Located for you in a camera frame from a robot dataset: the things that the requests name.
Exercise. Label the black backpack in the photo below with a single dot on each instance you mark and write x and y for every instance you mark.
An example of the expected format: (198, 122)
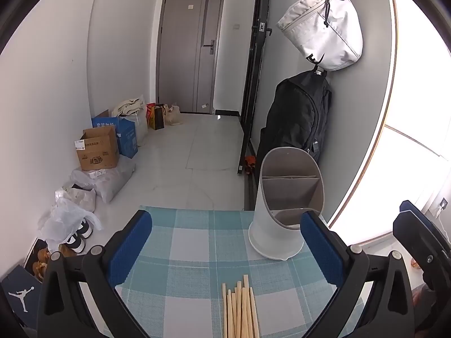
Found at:
(296, 112)

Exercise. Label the black and white sneakers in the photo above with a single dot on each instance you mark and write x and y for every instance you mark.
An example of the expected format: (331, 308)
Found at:
(82, 234)

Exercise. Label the white sling bag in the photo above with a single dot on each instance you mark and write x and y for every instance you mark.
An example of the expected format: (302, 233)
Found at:
(324, 31)

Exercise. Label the black metal frame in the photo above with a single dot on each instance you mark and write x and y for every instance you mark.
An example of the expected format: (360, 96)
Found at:
(253, 77)

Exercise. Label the brown cardboard box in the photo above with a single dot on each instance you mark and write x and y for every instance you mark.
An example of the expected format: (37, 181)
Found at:
(100, 151)

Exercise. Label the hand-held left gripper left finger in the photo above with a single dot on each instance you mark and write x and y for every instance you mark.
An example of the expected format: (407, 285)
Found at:
(128, 250)

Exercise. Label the grey plastic bag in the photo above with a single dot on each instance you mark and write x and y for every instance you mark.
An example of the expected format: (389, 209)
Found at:
(109, 183)

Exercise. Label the clear plastic bag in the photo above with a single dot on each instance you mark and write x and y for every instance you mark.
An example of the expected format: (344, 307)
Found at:
(61, 221)

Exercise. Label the dark blue shoe box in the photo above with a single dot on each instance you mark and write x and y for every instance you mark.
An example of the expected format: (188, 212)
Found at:
(19, 295)

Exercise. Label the red and yellow bag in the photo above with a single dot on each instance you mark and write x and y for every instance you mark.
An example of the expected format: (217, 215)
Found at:
(150, 112)

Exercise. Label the small orange item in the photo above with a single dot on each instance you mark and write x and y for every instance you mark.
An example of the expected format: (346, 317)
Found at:
(251, 163)

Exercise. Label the bunch of wooden chopsticks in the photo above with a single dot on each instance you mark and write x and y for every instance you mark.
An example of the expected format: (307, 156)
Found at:
(239, 310)

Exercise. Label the orange toy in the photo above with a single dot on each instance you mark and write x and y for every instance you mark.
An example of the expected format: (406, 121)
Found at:
(415, 264)

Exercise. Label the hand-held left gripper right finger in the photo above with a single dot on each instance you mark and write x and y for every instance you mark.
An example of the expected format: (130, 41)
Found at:
(322, 250)

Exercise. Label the brown shoes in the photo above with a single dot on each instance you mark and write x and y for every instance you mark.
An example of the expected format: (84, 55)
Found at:
(44, 260)

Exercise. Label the grey door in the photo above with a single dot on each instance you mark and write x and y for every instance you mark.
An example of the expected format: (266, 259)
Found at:
(183, 60)

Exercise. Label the black paper bag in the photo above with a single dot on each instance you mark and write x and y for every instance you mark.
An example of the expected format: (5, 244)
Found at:
(159, 118)

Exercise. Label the blue cardboard box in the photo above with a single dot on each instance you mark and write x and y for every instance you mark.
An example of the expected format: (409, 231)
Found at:
(127, 137)

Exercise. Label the crumpled white plastic bag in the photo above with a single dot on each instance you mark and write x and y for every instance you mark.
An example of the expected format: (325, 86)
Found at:
(81, 197)

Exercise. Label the beige tote bag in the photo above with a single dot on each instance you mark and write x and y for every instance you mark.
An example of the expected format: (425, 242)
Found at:
(173, 117)

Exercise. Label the white utensil holder grey inside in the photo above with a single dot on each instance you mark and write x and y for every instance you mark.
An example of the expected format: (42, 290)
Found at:
(271, 225)

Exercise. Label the beige cloth bag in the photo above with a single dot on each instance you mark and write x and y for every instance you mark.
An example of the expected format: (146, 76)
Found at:
(128, 105)

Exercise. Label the teal checked tablecloth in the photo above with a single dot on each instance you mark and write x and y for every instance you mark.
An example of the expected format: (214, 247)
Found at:
(197, 264)

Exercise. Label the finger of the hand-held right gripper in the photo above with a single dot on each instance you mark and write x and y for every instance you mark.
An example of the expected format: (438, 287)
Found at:
(417, 207)
(419, 243)

